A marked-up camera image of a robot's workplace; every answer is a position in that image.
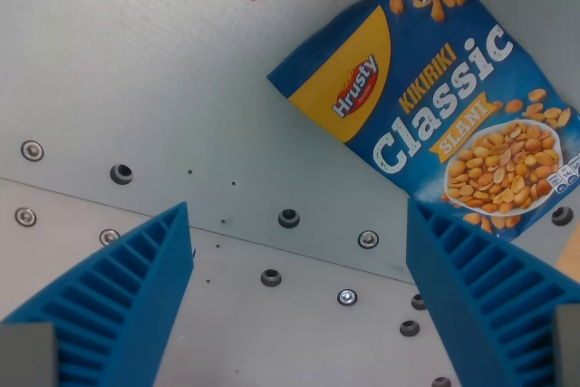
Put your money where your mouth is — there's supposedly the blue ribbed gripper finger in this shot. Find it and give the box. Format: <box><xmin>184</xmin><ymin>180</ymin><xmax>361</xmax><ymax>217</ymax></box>
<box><xmin>0</xmin><ymin>201</ymin><xmax>196</xmax><ymax>387</ymax></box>
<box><xmin>405</xmin><ymin>198</ymin><xmax>580</xmax><ymax>387</ymax></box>

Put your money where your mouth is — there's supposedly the light wooden board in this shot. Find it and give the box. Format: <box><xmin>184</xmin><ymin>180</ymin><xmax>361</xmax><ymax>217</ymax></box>
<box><xmin>554</xmin><ymin>227</ymin><xmax>580</xmax><ymax>288</ymax></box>

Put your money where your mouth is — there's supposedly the blue Hrusty Classic peanut bag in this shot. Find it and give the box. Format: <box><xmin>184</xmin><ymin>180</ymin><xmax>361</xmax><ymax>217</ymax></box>
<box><xmin>266</xmin><ymin>0</ymin><xmax>580</xmax><ymax>243</ymax></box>

